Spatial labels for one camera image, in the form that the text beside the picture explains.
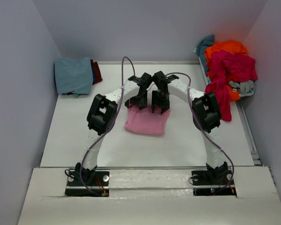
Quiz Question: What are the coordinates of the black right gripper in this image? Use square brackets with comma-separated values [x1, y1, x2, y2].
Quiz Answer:
[151, 90, 170, 113]

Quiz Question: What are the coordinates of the pink t shirt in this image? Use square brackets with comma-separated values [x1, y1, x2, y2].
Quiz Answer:
[124, 105, 170, 136]

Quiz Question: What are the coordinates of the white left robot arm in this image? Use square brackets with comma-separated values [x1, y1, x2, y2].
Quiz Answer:
[75, 73, 153, 186]

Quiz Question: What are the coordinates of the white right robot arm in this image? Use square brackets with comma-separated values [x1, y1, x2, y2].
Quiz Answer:
[151, 71, 229, 184]

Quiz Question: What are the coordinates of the folded dark red t shirt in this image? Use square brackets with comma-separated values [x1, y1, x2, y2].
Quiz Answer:
[90, 59, 103, 84]

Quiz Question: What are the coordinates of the clear plastic bin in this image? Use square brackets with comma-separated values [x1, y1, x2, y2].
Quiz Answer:
[193, 47, 210, 84]

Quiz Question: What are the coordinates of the folded light blue t shirt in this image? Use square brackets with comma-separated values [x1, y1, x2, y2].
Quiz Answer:
[54, 57, 93, 96]

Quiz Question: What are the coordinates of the magenta t shirt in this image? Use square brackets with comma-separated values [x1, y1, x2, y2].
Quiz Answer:
[205, 51, 258, 122]

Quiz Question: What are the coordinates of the teal t shirt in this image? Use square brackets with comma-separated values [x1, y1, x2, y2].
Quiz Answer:
[196, 34, 215, 64]

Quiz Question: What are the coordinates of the grey t shirt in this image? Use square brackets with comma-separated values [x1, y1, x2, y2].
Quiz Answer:
[229, 80, 255, 97]

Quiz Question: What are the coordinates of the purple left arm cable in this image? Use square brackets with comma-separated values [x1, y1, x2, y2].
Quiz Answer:
[81, 56, 135, 196]

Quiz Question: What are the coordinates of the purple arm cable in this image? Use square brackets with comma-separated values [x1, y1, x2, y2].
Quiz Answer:
[166, 72, 235, 195]
[81, 56, 135, 196]

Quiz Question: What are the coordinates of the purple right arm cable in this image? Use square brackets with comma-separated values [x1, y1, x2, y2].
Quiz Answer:
[166, 72, 235, 195]

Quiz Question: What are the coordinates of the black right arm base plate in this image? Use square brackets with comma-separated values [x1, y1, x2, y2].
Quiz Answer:
[188, 170, 237, 196]

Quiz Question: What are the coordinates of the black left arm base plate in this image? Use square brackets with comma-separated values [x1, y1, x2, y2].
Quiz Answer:
[65, 169, 110, 197]

